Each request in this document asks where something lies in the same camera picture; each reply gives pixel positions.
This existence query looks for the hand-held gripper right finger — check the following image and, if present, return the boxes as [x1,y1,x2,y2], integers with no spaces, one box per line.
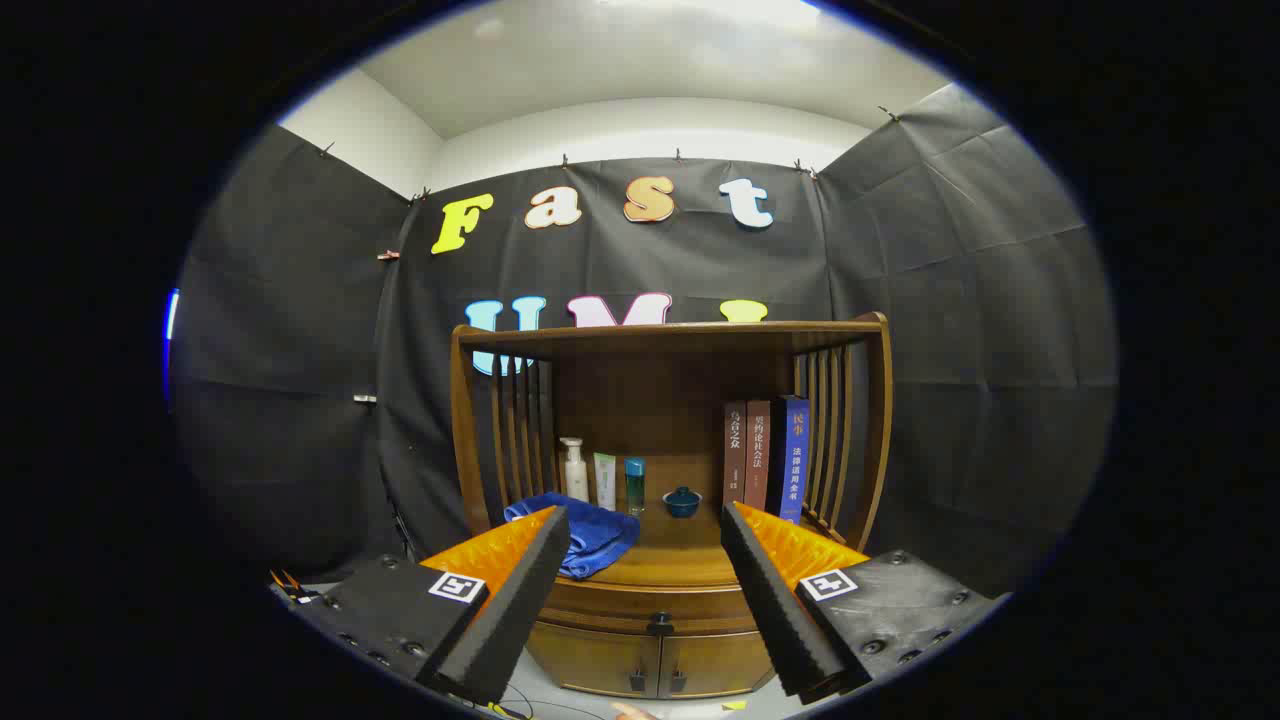
[720,502,1001,706]

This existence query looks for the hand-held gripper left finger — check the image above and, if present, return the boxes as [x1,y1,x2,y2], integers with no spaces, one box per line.
[290,505,571,706]

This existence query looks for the wooden drawer with black knob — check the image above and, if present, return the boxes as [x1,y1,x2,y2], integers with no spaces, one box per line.
[535,578,776,638]

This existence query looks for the wooden cabinet door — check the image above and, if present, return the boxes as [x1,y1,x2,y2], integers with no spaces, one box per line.
[658,630,776,699]
[527,622,661,699]

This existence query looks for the wooden countertop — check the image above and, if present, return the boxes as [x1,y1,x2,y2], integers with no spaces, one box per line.
[520,485,851,591]

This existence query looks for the wooden cabinet with slatted hutch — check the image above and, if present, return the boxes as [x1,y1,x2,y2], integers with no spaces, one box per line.
[450,312,894,701]

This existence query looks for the blue folded towel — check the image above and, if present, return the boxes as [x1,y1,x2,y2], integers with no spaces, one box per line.
[503,492,641,581]

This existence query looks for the white pump bottle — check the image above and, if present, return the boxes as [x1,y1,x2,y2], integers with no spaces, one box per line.
[560,437,590,504]

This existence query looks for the blue book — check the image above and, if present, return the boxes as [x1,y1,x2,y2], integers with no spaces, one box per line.
[768,396,811,524]

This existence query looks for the brown book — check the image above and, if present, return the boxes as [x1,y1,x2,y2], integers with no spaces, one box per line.
[744,400,773,513]
[723,402,749,509]

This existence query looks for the black backdrop cloth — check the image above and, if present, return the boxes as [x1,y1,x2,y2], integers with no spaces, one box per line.
[168,85,1119,601]

